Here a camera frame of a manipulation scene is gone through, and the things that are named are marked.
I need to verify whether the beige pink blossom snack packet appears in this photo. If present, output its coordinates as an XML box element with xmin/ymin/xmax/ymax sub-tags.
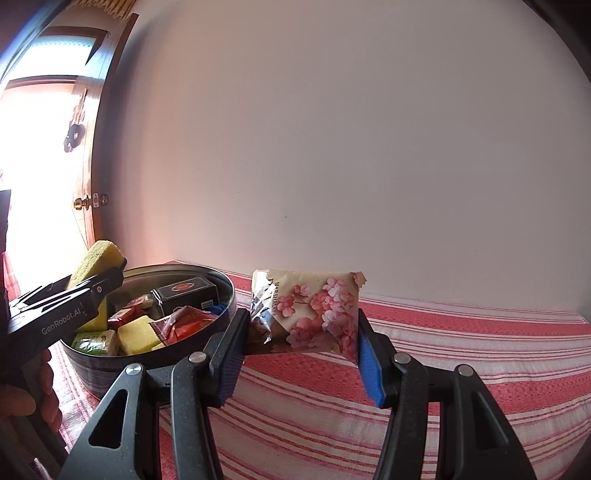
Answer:
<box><xmin>248</xmin><ymin>268</ymin><xmax>368</xmax><ymax>367</ymax></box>

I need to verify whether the person's left hand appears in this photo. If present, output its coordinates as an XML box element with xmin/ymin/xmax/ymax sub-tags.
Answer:
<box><xmin>0</xmin><ymin>353</ymin><xmax>61</xmax><ymax>430</ymax></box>

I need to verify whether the dark red snack packet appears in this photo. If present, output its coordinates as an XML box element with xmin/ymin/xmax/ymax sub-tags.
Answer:
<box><xmin>151</xmin><ymin>305</ymin><xmax>218</xmax><ymax>346</ymax></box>

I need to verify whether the red striped tablecloth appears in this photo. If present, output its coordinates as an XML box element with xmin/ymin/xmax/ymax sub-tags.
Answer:
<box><xmin>46</xmin><ymin>258</ymin><xmax>591</xmax><ymax>480</ymax></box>

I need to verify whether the green tissue pack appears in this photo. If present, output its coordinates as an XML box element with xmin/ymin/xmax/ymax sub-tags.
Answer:
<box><xmin>71</xmin><ymin>330</ymin><xmax>118</xmax><ymax>358</ymax></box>

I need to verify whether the wooden door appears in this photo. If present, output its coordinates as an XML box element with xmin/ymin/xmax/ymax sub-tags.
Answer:
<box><xmin>0</xmin><ymin>14</ymin><xmax>139</xmax><ymax>296</ymax></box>

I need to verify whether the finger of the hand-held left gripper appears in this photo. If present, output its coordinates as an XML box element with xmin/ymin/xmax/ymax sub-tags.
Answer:
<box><xmin>9</xmin><ymin>268</ymin><xmax>126</xmax><ymax>315</ymax></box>

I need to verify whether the black cardboard box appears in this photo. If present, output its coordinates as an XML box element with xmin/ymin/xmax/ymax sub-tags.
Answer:
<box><xmin>151</xmin><ymin>277</ymin><xmax>219</xmax><ymax>315</ymax></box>

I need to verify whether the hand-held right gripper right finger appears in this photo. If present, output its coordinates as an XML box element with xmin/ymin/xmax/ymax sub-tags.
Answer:
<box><xmin>355</xmin><ymin>310</ymin><xmax>539</xmax><ymax>480</ymax></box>

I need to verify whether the dark round cookie tin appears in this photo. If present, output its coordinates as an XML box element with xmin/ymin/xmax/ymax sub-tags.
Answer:
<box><xmin>60</xmin><ymin>263</ymin><xmax>237</xmax><ymax>400</ymax></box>

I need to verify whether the red labelled snack packet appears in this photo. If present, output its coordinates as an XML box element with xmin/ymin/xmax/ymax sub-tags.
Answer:
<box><xmin>107</xmin><ymin>298</ymin><xmax>155</xmax><ymax>326</ymax></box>

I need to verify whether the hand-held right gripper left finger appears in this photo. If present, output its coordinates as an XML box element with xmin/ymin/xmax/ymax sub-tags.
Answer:
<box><xmin>58</xmin><ymin>308</ymin><xmax>251</xmax><ymax>480</ymax></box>

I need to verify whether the hanging door decoration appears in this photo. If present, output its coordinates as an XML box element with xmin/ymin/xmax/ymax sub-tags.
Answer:
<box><xmin>62</xmin><ymin>92</ymin><xmax>88</xmax><ymax>153</ymax></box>

